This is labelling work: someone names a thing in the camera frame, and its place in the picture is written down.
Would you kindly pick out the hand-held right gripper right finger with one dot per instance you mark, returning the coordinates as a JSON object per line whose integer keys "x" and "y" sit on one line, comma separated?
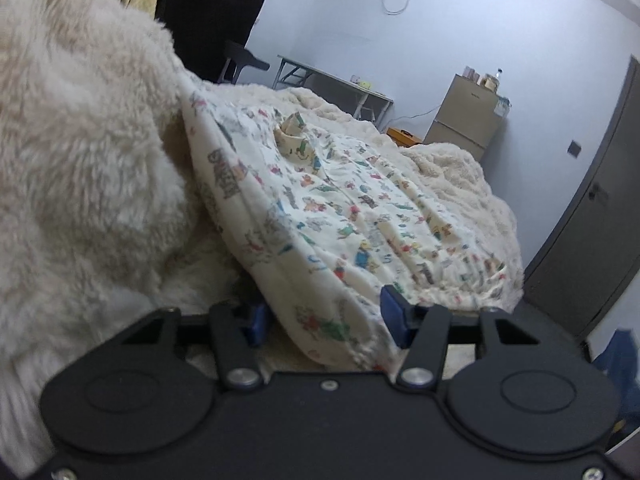
{"x": 395, "y": 317}

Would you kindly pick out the orange box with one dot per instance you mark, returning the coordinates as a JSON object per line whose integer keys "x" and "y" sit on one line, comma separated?
{"x": 406, "y": 136}

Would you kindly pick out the grey folding table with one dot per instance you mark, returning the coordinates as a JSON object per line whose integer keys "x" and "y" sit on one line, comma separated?
{"x": 330, "y": 80}

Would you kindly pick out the blue bag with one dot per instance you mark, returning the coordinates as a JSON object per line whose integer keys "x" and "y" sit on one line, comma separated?
{"x": 620, "y": 360}

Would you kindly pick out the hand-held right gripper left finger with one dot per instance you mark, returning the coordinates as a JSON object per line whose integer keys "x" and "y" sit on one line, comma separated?
{"x": 257, "y": 326}

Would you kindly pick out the black chair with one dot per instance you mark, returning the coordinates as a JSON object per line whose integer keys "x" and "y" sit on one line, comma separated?
{"x": 245, "y": 57}

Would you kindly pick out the fluffy cream blanket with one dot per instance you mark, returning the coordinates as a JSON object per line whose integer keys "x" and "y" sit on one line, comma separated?
{"x": 85, "y": 135}

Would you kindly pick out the black curtain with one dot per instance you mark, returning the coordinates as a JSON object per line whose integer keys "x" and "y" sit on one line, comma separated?
{"x": 210, "y": 10}

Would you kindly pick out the small box on table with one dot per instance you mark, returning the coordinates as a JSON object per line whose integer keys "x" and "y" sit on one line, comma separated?
{"x": 361, "y": 81}

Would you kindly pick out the glass jar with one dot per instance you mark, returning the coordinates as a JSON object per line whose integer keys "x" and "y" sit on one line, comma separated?
{"x": 490, "y": 81}

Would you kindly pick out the dark wall switch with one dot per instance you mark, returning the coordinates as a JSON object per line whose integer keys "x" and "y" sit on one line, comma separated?
{"x": 575, "y": 148}

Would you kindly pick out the small pink box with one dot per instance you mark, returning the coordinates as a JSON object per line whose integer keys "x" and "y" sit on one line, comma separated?
{"x": 470, "y": 74}

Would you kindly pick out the cartoon print cream pants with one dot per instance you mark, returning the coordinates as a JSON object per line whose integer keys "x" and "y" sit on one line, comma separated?
{"x": 340, "y": 210}

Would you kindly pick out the beige two-door fridge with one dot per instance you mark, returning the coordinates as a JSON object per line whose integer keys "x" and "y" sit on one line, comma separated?
{"x": 462, "y": 120}

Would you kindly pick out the grey door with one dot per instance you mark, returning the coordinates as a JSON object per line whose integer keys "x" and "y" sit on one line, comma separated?
{"x": 595, "y": 220}

